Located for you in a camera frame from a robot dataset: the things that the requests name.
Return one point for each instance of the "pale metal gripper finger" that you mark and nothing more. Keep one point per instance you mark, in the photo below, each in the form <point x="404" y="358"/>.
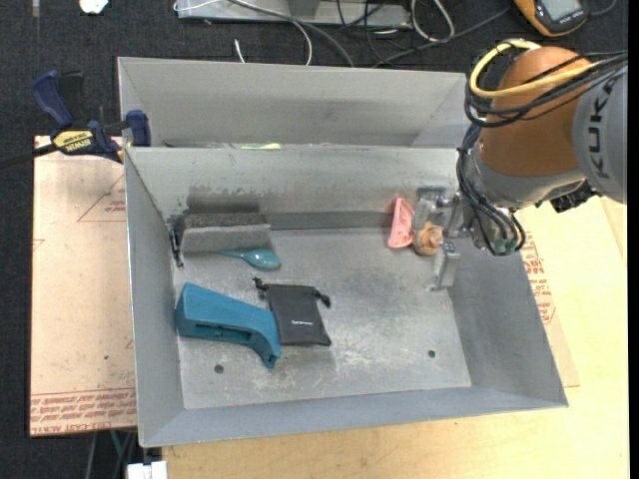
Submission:
<point x="447" y="267"/>
<point x="424" y="210"/>

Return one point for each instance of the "pink plastic triangle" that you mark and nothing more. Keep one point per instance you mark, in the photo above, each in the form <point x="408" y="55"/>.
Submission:
<point x="400" y="225"/>

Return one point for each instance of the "orange and tan toy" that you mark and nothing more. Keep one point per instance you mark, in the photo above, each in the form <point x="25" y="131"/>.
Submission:
<point x="427" y="240"/>

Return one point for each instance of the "grey metal bin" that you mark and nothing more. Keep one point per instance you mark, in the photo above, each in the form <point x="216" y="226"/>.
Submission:
<point x="379" y="317"/>

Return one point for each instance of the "teal plastic spoon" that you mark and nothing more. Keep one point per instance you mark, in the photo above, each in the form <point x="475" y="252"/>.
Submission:
<point x="259" y="258"/>

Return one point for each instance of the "grey foam block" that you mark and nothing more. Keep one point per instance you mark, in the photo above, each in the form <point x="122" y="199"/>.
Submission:
<point x="224" y="235"/>

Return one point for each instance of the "brown cardboard board red print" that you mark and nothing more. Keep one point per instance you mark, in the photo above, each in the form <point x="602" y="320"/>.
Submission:
<point x="80" y="277"/>

